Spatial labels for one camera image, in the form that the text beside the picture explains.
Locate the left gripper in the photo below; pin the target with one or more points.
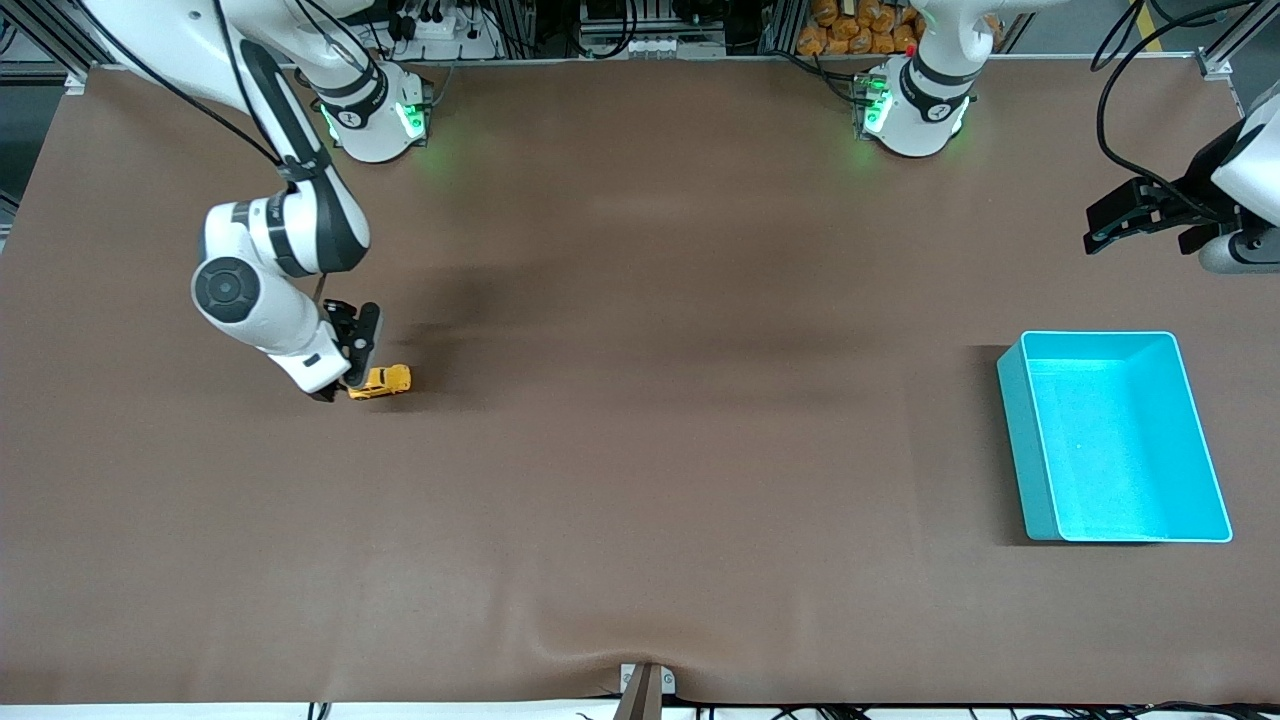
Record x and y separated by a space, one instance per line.
1193 190

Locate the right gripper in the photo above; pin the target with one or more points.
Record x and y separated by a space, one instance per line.
326 395

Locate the yellow beetle toy car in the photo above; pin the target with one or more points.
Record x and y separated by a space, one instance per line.
385 381

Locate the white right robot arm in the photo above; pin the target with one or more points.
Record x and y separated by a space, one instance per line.
300 230

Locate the teal plastic bin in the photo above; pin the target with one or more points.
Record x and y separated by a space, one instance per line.
1120 450

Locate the brown table cover mat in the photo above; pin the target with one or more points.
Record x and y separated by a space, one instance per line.
640 400

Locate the orange items pile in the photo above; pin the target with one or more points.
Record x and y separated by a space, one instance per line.
860 30

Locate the white power strip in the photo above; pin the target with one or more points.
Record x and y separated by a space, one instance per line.
440 35

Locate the white connector block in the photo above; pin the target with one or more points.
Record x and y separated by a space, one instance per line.
655 45

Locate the metal edge bracket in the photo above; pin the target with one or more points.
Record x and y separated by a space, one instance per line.
647 690

